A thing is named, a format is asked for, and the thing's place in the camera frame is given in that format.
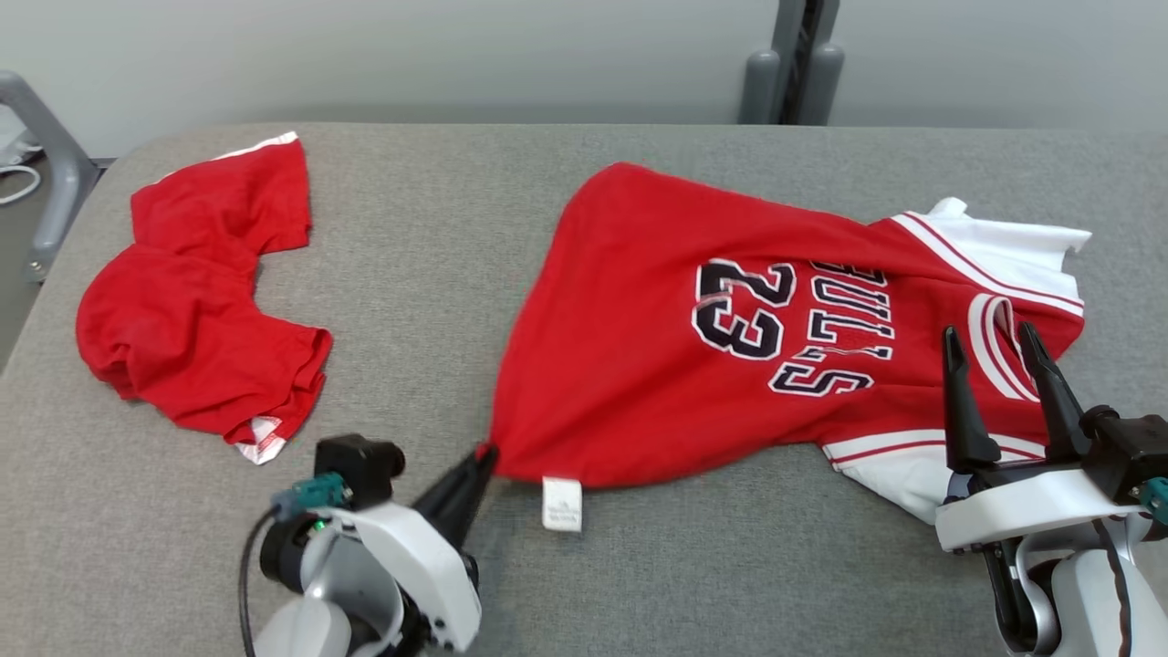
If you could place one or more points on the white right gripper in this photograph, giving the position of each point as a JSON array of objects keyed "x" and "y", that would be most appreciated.
[{"x": 1031, "y": 516}]

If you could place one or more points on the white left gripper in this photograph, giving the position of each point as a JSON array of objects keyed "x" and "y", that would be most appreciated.
[{"x": 429, "y": 575}]

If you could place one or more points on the red Bulls 23 jersey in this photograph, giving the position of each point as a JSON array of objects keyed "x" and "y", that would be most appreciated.
[{"x": 639, "y": 365}]

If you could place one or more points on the red shorts with white stripe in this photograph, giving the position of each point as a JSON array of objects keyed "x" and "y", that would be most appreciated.
[{"x": 182, "y": 301}]

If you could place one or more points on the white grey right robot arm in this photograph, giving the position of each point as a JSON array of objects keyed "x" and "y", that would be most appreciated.
[{"x": 1086, "y": 602}]

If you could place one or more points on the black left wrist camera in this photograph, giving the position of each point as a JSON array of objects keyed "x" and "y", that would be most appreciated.
[{"x": 360, "y": 465}]

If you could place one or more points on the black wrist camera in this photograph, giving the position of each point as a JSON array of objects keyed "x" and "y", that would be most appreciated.
[
  {"x": 360, "y": 465},
  {"x": 1131, "y": 447}
]

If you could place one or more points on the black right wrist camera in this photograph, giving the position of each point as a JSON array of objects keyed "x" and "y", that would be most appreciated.
[{"x": 1131, "y": 447}]

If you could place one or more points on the grey partition joint post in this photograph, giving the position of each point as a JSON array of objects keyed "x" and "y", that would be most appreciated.
[{"x": 789, "y": 64}]

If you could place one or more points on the grey partition end frame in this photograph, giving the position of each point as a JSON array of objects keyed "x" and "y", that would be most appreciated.
[{"x": 64, "y": 173}]

